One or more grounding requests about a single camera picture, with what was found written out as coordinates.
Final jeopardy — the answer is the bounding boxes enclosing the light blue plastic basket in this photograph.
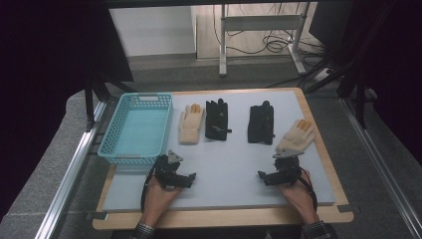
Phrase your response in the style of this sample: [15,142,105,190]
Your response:
[98,92,174,167]

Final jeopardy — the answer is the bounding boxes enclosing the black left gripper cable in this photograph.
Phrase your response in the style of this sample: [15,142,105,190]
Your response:
[140,164,157,214]

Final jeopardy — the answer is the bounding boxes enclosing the beige knit glove yellow fingertips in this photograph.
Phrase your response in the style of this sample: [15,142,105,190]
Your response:
[178,103,205,145]
[275,119,317,155]

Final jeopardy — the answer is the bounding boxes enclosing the person's left hand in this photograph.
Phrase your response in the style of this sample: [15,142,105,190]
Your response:
[141,177,182,228]

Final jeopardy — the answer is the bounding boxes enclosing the dark curtain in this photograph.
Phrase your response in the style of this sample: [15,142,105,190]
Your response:
[362,0,422,157]
[0,0,134,220]

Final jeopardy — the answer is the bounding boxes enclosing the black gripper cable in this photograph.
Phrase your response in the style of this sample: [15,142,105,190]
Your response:
[298,168,319,212]
[140,164,157,214]

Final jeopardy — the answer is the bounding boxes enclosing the white cabinet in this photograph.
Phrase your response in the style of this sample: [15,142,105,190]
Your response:
[108,6,197,58]

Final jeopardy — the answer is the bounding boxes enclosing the aluminium rail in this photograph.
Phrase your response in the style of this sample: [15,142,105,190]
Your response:
[34,101,107,239]
[339,98,422,231]

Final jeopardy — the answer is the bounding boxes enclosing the black tripod stand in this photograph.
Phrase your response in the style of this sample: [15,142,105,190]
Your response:
[304,0,401,129]
[84,75,137,131]

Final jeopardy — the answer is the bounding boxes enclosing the wooden table board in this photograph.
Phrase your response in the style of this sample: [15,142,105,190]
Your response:
[92,87,354,231]

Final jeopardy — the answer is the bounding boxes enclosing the black floor cables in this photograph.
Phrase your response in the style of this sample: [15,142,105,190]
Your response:
[212,3,327,57]

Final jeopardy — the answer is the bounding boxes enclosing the black glove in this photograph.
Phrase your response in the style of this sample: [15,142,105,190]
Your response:
[247,100,277,146]
[204,98,233,141]

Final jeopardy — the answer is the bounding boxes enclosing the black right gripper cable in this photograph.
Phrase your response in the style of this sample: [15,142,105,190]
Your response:
[298,168,319,212]

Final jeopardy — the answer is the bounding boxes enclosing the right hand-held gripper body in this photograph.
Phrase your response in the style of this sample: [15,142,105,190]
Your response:
[272,148,305,186]

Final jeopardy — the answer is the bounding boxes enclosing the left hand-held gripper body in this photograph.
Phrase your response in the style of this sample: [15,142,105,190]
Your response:
[152,149,187,191]

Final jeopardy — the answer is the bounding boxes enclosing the person's right hand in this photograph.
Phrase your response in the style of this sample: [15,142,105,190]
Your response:
[278,168,320,225]

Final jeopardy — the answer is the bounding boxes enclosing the white metal desk frame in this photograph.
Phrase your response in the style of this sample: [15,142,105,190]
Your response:
[218,3,308,78]

